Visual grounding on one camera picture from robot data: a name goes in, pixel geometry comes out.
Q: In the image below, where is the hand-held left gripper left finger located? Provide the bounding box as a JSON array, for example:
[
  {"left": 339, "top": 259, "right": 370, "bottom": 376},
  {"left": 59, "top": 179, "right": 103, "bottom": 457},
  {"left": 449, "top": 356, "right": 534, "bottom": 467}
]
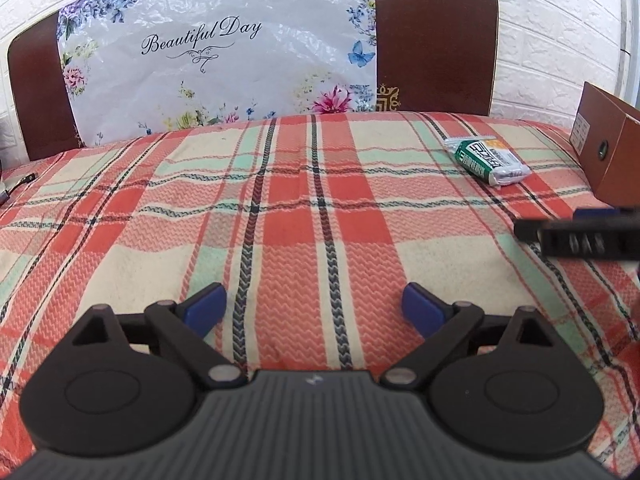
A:
[{"left": 72, "top": 282, "right": 240, "bottom": 390}]

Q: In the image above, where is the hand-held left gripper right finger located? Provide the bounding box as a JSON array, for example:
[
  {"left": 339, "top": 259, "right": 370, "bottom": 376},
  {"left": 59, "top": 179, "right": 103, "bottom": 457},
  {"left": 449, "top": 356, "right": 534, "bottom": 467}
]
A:
[{"left": 381, "top": 282, "right": 557, "bottom": 390}]

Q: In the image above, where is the brown cardboard box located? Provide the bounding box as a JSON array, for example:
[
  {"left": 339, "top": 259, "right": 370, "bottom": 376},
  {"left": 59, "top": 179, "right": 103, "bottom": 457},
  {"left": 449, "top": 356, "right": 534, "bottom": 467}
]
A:
[{"left": 570, "top": 81, "right": 640, "bottom": 211}]

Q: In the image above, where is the green white snack packet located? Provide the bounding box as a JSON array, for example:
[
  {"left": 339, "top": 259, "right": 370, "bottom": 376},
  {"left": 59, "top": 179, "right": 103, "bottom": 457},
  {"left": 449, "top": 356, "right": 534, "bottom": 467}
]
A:
[{"left": 444, "top": 135, "right": 530, "bottom": 189}]

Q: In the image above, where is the plaid blanket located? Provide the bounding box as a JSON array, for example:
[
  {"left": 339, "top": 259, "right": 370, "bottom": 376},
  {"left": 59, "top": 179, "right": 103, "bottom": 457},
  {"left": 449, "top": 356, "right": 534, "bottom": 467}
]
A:
[{"left": 0, "top": 110, "right": 640, "bottom": 471}]

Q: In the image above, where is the brown wooden headboard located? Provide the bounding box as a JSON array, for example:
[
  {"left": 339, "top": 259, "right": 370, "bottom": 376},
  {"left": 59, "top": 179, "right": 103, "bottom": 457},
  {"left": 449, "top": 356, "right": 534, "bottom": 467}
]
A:
[{"left": 7, "top": 0, "right": 500, "bottom": 162}]

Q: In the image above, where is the floral plastic bag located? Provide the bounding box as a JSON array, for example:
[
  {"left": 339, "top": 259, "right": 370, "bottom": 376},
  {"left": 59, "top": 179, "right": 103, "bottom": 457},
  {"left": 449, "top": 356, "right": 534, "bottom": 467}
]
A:
[{"left": 56, "top": 0, "right": 377, "bottom": 148}]

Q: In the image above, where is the black cable with adapter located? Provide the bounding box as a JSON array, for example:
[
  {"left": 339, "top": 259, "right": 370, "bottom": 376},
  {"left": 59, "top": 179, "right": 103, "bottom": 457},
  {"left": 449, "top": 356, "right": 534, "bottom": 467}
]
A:
[{"left": 0, "top": 172, "right": 39, "bottom": 205}]

